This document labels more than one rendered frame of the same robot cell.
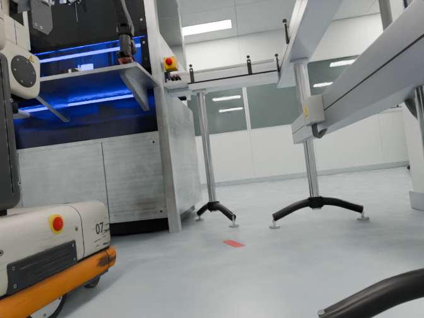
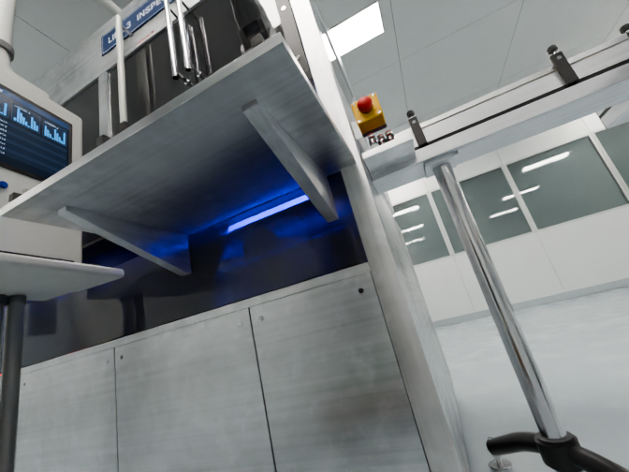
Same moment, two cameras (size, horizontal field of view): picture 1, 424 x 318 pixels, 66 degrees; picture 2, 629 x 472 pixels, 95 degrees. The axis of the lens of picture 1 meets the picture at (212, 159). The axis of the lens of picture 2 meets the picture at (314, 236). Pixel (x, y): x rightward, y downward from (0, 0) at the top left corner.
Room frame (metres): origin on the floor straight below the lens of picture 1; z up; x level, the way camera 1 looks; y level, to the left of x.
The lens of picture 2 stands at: (1.22, 0.25, 0.49)
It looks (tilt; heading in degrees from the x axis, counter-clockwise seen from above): 17 degrees up; 13
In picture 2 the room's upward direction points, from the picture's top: 14 degrees counter-clockwise
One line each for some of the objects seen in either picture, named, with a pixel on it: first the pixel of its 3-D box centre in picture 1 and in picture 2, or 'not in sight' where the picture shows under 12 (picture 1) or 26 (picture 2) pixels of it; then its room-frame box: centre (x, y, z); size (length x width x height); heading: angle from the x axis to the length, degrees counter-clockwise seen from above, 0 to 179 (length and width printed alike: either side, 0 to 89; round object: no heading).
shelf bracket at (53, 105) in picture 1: (50, 106); (136, 246); (1.81, 0.87, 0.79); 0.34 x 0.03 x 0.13; 174
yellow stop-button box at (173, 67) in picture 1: (170, 64); (369, 115); (1.93, 0.18, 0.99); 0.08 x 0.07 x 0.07; 174
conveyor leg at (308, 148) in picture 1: (306, 134); not in sight; (1.68, -0.50, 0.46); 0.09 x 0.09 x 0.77; 84
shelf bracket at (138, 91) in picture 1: (135, 93); (299, 174); (1.75, 0.37, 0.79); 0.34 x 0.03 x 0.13; 174
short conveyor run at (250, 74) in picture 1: (221, 76); (483, 119); (2.04, -0.12, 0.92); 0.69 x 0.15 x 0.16; 84
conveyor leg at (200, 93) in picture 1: (207, 151); (494, 293); (2.06, 0.02, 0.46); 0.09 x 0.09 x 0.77; 84
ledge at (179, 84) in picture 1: (176, 86); (389, 157); (1.97, 0.16, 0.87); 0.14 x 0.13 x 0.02; 174
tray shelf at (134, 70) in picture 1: (91, 87); (208, 188); (1.79, 0.62, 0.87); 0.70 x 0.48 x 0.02; 84
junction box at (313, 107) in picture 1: (313, 111); not in sight; (1.16, -0.38, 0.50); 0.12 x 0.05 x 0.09; 174
